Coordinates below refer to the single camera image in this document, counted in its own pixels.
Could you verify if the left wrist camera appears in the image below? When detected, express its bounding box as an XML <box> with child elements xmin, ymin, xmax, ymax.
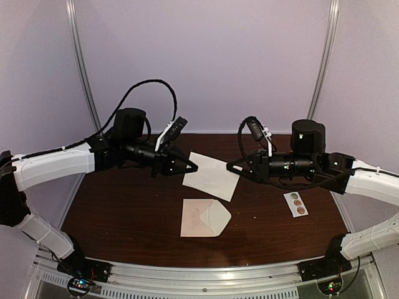
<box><xmin>155</xmin><ymin>116</ymin><xmax>188</xmax><ymax>152</ymax></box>

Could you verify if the right aluminium frame post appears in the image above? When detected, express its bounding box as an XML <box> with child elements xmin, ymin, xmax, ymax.
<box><xmin>307</xmin><ymin>0</ymin><xmax>340</xmax><ymax>120</ymax></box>

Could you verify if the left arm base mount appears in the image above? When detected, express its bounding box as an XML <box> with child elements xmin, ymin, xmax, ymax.
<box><xmin>57</xmin><ymin>259</ymin><xmax>112</xmax><ymax>298</ymax></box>

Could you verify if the right black camera cable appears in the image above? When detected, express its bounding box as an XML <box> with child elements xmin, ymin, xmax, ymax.
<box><xmin>236</xmin><ymin>116</ymin><xmax>259</xmax><ymax>163</ymax></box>

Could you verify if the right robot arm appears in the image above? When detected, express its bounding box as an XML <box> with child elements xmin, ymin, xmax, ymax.
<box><xmin>226</xmin><ymin>116</ymin><xmax>398</xmax><ymax>206</ymax></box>

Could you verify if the left aluminium frame post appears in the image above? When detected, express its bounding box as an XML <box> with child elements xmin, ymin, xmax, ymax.
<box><xmin>65</xmin><ymin>0</ymin><xmax>101</xmax><ymax>131</ymax></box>

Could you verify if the sticker strip with seals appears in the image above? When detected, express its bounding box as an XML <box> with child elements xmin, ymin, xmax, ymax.
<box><xmin>283</xmin><ymin>192</ymin><xmax>309</xmax><ymax>218</ymax></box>

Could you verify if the left black braided cable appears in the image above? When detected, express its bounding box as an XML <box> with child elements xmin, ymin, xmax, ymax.
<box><xmin>31</xmin><ymin>79</ymin><xmax>179</xmax><ymax>159</ymax></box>

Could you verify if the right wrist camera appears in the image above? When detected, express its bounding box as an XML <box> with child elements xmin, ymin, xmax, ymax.
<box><xmin>247</xmin><ymin>120</ymin><xmax>273</xmax><ymax>157</ymax></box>

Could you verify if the white letter paper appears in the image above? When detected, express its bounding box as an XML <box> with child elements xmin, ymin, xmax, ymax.
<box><xmin>182</xmin><ymin>152</ymin><xmax>239</xmax><ymax>202</ymax></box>

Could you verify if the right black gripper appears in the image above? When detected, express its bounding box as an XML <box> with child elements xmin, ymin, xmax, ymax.
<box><xmin>226</xmin><ymin>148</ymin><xmax>317</xmax><ymax>186</ymax></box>

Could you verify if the aluminium frame post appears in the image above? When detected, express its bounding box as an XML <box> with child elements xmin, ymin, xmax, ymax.
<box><xmin>307</xmin><ymin>0</ymin><xmax>340</xmax><ymax>120</ymax></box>
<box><xmin>65</xmin><ymin>0</ymin><xmax>101</xmax><ymax>131</ymax></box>

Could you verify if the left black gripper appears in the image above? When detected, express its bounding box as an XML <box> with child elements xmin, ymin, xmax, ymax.
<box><xmin>123</xmin><ymin>138</ymin><xmax>198</xmax><ymax>179</ymax></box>

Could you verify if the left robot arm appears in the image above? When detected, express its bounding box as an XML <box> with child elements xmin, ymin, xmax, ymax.
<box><xmin>1</xmin><ymin>108</ymin><xmax>198</xmax><ymax>277</ymax></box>

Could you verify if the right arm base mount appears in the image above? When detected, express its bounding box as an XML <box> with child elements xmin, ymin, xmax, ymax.
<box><xmin>298</xmin><ymin>257</ymin><xmax>352</xmax><ymax>297</ymax></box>

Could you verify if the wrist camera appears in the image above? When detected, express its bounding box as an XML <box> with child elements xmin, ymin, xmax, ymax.
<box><xmin>155</xmin><ymin>116</ymin><xmax>188</xmax><ymax>152</ymax></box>
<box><xmin>247</xmin><ymin>120</ymin><xmax>273</xmax><ymax>157</ymax></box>

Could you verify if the cream envelope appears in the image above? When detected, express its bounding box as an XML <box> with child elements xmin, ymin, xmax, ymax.
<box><xmin>180</xmin><ymin>199</ymin><xmax>231</xmax><ymax>237</ymax></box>

